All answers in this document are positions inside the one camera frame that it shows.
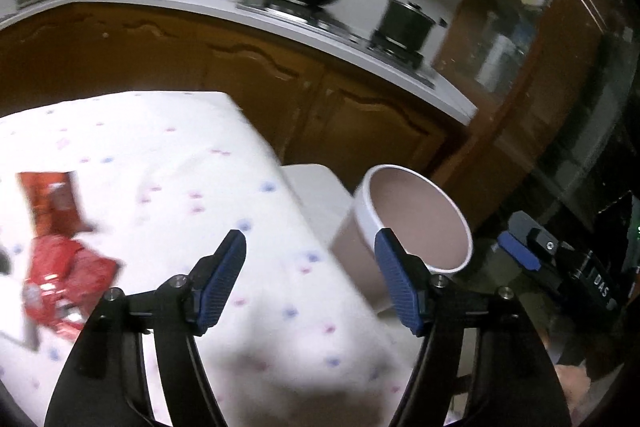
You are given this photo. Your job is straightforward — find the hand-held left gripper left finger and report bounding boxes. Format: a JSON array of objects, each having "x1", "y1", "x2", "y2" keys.
[{"x1": 44, "y1": 229, "x2": 248, "y2": 427}]

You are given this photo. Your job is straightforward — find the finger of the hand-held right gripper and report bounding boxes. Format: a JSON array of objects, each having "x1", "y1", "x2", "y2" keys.
[{"x1": 496, "y1": 211, "x2": 567, "y2": 289}]

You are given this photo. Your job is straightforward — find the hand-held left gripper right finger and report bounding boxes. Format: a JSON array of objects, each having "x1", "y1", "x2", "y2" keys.
[{"x1": 374, "y1": 228, "x2": 573, "y2": 427}]

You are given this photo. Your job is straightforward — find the pink bin with white rim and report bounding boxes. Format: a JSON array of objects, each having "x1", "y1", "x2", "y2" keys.
[{"x1": 329, "y1": 164, "x2": 474, "y2": 313}]

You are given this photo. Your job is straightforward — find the red snack packet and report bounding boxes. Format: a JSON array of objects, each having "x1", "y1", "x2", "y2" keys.
[
  {"x1": 17, "y1": 170, "x2": 96, "y2": 238},
  {"x1": 22, "y1": 234, "x2": 123, "y2": 340}
]

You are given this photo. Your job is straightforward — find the person's right forearm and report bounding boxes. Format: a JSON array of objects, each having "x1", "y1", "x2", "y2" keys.
[{"x1": 552, "y1": 362, "x2": 601, "y2": 413}]

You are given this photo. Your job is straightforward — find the white stool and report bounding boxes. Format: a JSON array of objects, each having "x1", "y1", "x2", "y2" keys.
[{"x1": 279, "y1": 163, "x2": 354, "y2": 253}]

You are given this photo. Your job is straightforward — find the floral white tablecloth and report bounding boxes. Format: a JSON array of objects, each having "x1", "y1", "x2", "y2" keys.
[{"x1": 0, "y1": 91, "x2": 451, "y2": 427}]

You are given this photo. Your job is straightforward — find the wooden framed glass door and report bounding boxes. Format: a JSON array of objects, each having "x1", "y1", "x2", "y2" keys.
[{"x1": 432, "y1": 0, "x2": 640, "y2": 258}]

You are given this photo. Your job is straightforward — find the brown wooden lower cabinets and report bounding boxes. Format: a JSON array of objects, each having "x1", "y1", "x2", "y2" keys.
[{"x1": 0, "y1": 2, "x2": 466, "y2": 188}]

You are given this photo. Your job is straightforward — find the gas stove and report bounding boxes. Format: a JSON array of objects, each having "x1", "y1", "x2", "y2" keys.
[{"x1": 237, "y1": 0, "x2": 436, "y2": 88}]

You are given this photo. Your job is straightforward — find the black cooking pot with lid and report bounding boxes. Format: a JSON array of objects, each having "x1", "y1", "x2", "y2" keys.
[{"x1": 370, "y1": 0, "x2": 448, "y2": 52}]

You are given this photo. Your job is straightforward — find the white kitchen countertop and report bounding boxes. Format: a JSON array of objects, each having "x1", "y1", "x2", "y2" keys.
[{"x1": 0, "y1": 0, "x2": 478, "y2": 126}]

